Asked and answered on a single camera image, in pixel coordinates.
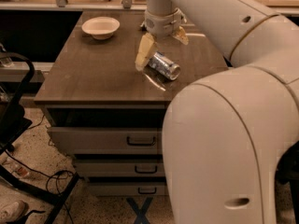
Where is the white sneaker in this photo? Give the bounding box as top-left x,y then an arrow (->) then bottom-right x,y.
0,201 -> 26,224

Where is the black chair left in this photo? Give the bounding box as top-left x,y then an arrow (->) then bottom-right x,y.
0,51 -> 78,224

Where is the bottom grey drawer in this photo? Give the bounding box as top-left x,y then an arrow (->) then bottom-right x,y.
88,176 -> 168,196

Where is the grey drawer cabinet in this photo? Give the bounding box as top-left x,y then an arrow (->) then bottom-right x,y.
34,10 -> 229,198

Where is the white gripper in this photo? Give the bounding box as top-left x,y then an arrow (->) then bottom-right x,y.
135,8 -> 189,71

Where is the black floor cable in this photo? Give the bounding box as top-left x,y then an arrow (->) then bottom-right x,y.
0,149 -> 76,224

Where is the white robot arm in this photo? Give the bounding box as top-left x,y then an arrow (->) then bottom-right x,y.
145,0 -> 299,224

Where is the blue silver redbull can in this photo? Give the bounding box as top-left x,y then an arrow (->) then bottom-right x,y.
149,52 -> 180,80

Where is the black office chair right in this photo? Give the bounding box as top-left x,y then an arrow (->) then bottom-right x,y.
275,141 -> 299,224

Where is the grey drawer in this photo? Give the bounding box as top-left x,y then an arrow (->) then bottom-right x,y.
88,176 -> 168,196
48,108 -> 165,157
73,155 -> 164,177

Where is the white paper bowl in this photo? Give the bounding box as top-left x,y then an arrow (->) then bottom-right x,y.
81,17 -> 120,40

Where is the top grey drawer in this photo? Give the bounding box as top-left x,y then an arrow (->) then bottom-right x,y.
48,108 -> 165,157

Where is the middle grey drawer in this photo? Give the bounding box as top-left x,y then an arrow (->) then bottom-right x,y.
73,155 -> 164,177

